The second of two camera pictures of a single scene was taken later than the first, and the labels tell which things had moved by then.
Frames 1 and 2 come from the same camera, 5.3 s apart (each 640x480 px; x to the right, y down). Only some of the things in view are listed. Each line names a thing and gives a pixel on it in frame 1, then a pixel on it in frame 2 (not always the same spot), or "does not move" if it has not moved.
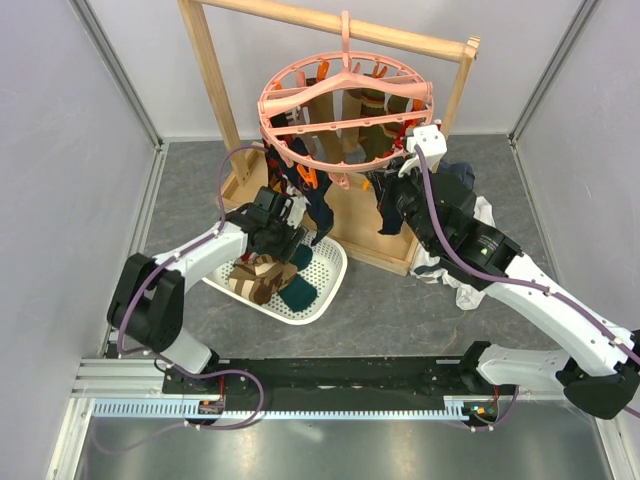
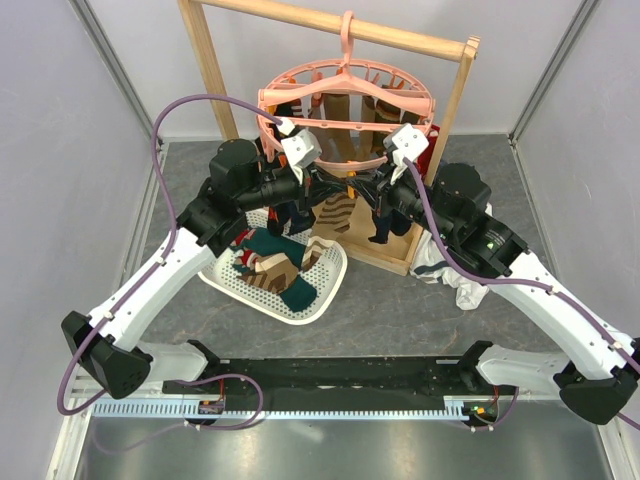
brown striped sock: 257,276 to 332,212
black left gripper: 284,251 to 299,188
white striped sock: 429,268 does not move
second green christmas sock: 299,294 does not move
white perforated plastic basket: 327,272 does not move
